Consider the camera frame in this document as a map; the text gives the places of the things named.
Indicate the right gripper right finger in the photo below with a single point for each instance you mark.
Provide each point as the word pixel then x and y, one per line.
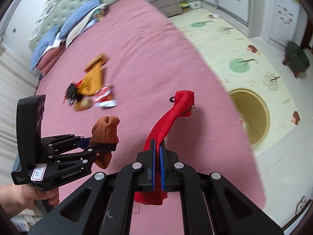
pixel 210 203

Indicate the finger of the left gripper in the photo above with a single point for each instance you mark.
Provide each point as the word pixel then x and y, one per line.
pixel 64 143
pixel 59 161

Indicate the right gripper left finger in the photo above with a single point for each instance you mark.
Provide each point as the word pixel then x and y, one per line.
pixel 104 203

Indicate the brown knitted sock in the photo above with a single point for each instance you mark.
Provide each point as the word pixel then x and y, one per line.
pixel 105 132

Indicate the black fuzzy sock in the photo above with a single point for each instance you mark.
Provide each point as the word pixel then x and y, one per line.
pixel 72 93

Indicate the red snack wrapper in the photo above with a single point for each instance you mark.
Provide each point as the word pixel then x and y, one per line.
pixel 104 97

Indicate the mustard yellow drawstring bag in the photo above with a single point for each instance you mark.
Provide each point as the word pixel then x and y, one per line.
pixel 91 83

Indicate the red zipper pouch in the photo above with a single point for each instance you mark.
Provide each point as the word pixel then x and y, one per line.
pixel 183 105

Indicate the gold cardboard box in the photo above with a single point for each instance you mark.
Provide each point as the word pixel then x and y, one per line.
pixel 101 59

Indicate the person's left hand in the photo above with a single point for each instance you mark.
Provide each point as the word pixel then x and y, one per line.
pixel 16 198

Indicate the beige curtain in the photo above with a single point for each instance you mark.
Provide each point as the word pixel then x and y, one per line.
pixel 17 82

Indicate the pink folded blanket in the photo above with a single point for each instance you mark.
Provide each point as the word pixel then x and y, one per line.
pixel 49 59

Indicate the pink bed sheet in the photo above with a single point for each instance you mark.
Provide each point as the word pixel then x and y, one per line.
pixel 149 61

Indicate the blue pillow left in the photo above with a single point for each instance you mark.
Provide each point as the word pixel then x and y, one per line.
pixel 50 40

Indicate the blue pillow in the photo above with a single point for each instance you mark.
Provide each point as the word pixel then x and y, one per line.
pixel 50 40
pixel 77 16

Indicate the cream pillow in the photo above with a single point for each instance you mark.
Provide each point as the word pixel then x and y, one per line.
pixel 87 22

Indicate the blue pillow right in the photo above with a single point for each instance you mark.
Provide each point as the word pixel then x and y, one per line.
pixel 77 16

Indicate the cream cartoon floor mat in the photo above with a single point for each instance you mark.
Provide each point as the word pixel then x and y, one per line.
pixel 238 63

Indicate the dark green stool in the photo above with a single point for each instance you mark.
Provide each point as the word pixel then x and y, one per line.
pixel 296 59

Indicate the grey bedside table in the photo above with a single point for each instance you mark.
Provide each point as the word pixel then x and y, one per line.
pixel 169 8

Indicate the green white storage box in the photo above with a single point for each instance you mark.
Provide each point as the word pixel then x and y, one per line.
pixel 190 4

